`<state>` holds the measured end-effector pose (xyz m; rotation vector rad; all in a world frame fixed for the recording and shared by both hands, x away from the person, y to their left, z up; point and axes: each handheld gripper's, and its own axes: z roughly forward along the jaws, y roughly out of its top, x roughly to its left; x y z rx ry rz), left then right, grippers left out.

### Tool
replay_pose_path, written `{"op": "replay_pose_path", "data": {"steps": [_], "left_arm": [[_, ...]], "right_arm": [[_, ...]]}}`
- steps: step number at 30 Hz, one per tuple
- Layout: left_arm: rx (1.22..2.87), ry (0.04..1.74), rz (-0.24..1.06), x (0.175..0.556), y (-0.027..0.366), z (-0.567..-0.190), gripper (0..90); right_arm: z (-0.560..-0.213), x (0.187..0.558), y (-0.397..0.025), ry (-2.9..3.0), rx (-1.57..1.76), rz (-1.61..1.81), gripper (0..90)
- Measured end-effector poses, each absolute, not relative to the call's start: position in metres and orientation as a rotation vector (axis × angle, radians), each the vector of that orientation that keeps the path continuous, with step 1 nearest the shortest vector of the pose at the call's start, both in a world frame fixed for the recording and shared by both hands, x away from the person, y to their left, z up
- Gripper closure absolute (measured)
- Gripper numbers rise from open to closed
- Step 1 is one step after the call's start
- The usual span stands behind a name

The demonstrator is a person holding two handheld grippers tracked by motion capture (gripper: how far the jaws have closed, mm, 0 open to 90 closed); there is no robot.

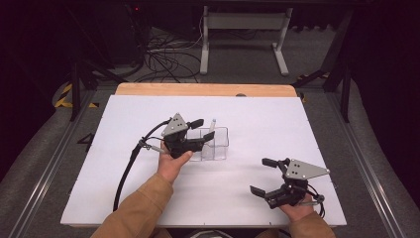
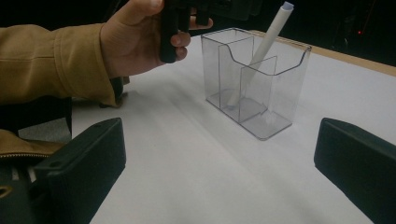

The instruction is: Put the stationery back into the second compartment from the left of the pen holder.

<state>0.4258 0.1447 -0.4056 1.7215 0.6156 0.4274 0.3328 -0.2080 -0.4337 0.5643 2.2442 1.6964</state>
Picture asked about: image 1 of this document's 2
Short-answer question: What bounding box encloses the clear plastic organizer box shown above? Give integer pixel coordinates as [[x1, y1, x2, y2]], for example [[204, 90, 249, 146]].
[[186, 126, 230, 163]]

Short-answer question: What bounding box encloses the person's left hand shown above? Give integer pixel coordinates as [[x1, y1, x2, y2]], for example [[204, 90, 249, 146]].
[[156, 142, 194, 184]]

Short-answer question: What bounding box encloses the left hand-held gripper cable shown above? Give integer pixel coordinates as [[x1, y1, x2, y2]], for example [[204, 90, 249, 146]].
[[112, 118, 172, 212]]

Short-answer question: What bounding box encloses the aluminium rail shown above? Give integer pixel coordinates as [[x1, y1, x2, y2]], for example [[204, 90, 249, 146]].
[[6, 90, 100, 238], [325, 92, 409, 238]]

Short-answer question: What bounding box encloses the yellow black floor tape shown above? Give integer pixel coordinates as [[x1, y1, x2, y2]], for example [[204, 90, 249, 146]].
[[53, 82, 99, 109]]

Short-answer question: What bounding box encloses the black metal stand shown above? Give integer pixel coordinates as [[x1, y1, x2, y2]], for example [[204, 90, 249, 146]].
[[291, 9, 353, 123], [67, 59, 128, 122]]

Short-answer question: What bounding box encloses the white board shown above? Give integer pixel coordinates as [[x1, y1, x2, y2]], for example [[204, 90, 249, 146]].
[[60, 94, 348, 228]]

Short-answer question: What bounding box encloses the bunch of floor cables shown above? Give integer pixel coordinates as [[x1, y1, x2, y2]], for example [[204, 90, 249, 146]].
[[133, 31, 202, 83]]

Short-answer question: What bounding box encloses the hand-held gripper cable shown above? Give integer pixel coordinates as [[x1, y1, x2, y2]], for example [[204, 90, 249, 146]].
[[112, 118, 172, 212], [306, 182, 327, 219]]

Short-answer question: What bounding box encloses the person's right leg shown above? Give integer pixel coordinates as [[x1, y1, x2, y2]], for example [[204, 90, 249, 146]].
[[256, 228, 280, 238]]

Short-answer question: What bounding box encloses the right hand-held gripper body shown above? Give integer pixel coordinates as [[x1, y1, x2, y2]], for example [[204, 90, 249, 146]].
[[265, 157, 331, 210]]

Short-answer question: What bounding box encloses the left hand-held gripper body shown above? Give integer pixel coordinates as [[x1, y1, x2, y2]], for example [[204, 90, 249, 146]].
[[160, 112, 206, 160]]

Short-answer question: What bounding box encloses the white rounded object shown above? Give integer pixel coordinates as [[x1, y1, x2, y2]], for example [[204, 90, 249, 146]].
[[187, 228, 234, 238]]

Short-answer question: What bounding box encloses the white metal desk frame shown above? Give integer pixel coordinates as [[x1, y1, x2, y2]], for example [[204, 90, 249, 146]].
[[199, 5, 294, 76]]

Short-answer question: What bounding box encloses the black equipment with red light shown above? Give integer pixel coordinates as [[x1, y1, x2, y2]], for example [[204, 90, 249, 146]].
[[95, 1, 150, 65]]

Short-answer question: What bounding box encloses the right hand-held gripper cable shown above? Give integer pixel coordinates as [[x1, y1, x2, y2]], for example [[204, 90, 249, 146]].
[[306, 182, 327, 219]]

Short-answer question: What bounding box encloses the person's right hand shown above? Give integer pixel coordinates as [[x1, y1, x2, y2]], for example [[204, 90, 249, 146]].
[[278, 193, 317, 223]]

